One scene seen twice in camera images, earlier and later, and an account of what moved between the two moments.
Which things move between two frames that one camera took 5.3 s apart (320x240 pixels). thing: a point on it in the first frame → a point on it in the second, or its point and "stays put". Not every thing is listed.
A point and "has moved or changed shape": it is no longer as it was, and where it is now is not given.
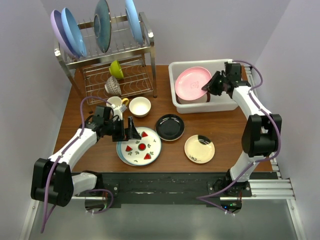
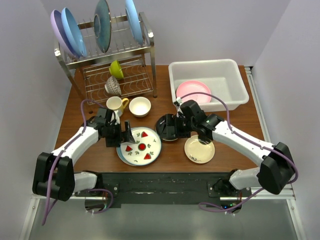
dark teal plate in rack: (102, 24) stays put
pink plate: (190, 82) has moved or changed shape
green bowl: (115, 70) stays put
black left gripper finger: (131, 133) → (131, 139)
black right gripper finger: (215, 85) → (171, 125)
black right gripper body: (224, 79) → (184, 127)
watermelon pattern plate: (142, 152) stays put
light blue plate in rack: (134, 21) stays put
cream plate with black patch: (199, 148) stays put
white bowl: (139, 106) stays put
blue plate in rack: (73, 32) stays put
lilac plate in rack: (58, 29) stays put
